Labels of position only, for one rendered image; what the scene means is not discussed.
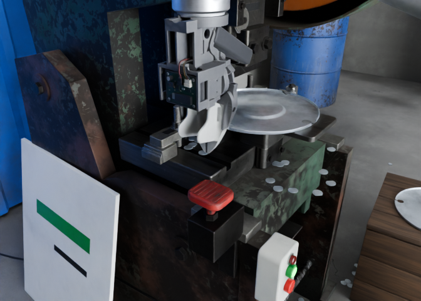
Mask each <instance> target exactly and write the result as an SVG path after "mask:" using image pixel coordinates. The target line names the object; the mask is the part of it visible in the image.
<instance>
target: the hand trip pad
mask: <svg viewBox="0 0 421 301"><path fill-rule="evenodd" d="M233 198H234V192H233V190H231V189H230V188H228V187H226V186H223V185H221V184H218V183H216V182H214V181H211V180H203V181H201V182H199V183H198V184H196V185H195V186H193V187H192V188H191V189H190V190H189V191H188V199H189V200H190V201H191V202H193V203H195V204H198V205H200V206H202V207H204V208H206V213H207V214H208V215H213V214H215V212H216V211H219V210H221V209H223V208H224V207H225V206H226V205H227V204H229V203H230V202H231V201H232V200H233Z"/></svg>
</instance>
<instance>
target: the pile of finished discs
mask: <svg viewBox="0 0 421 301"><path fill-rule="evenodd" d="M395 199H396V200H395V208H396V210H397V212H398V213H399V214H400V216H401V217H402V218H403V219H404V220H405V221H406V222H408V223H409V224H411V225H412V226H413V227H415V228H417V229H419V230H420V231H421V187H418V188H409V189H406V190H403V191H401V192H400V193H398V194H397V196H396V198H395ZM397 200H402V201H403V202H404V203H399V202H398V201H397Z"/></svg>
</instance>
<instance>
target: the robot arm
mask: <svg viewBox="0 0 421 301"><path fill-rule="evenodd" d="M378 1H380V2H383V3H385V4H387V5H389V6H392V7H394V8H396V9H399V10H401V11H403V12H405V13H407V14H410V15H412V16H415V17H416V18H419V19H421V0H378ZM172 9H173V10H174V11H176V13H174V18H167V19H165V42H166V55H167V61H165V62H162V63H159V64H158V72H159V93H160V100H163V99H167V102H168V103H172V104H175V105H179V106H182V107H185V108H187V114H186V117H185V118H184V120H183V121H182V122H181V123H180V125H179V127H178V133H179V135H180V136H181V137H187V136H196V137H197V142H198V143H200V145H201V147H202V149H203V151H204V152H206V153H210V152H212V151H213V150H214V149H215V148H216V147H217V145H218V144H219V143H220V141H221V139H222V137H223V136H224V134H225V132H226V130H227V128H228V127H229V125H230V123H231V121H232V119H233V117H234V115H235V112H236V110H237V102H238V98H237V86H238V84H237V83H235V79H234V71H235V69H234V68H233V67H232V65H231V64H239V63H242V64H249V63H250V60H251V56H252V49H251V48H249V47H248V46H246V45H245V44H244V43H242V42H241V41H240V40H238V39H237V38H235V37H234V36H233V35H232V34H230V33H229V32H227V31H226V30H225V29H224V28H222V27H221V26H226V25H228V20H229V13H227V12H226V11H228V10H229V9H230V0H172ZM162 73H165V82H166V90H165V91H163V89H162ZM216 101H217V102H216Z"/></svg>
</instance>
